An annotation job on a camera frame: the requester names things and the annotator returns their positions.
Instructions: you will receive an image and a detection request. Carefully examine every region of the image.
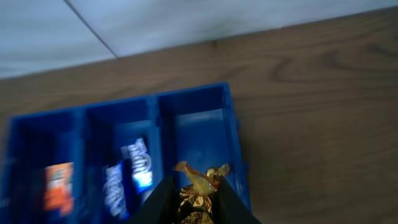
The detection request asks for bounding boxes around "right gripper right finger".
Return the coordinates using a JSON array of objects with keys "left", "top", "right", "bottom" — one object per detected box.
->
[{"left": 213, "top": 175, "right": 262, "bottom": 224}]

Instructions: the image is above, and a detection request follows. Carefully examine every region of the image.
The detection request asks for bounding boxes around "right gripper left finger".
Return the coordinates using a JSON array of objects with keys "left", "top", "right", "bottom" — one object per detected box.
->
[{"left": 124, "top": 175, "right": 177, "bottom": 224}]

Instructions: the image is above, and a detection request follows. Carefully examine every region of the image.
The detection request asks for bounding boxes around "gold candy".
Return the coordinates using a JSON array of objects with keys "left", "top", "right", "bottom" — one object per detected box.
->
[{"left": 172, "top": 161, "right": 231, "bottom": 224}]

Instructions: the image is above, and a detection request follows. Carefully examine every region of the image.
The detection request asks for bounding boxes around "blue candy pack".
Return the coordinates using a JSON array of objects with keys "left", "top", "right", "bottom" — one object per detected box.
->
[
  {"left": 101, "top": 161, "right": 130, "bottom": 221},
  {"left": 120, "top": 138, "right": 154, "bottom": 194}
]

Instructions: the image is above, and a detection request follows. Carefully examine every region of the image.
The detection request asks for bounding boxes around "blue tray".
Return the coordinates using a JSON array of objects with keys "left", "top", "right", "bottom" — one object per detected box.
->
[{"left": 0, "top": 82, "right": 252, "bottom": 224}]

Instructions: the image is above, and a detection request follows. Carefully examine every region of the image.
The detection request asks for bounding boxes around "orange candy box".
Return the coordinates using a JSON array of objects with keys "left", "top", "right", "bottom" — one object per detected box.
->
[{"left": 42, "top": 161, "right": 75, "bottom": 218}]

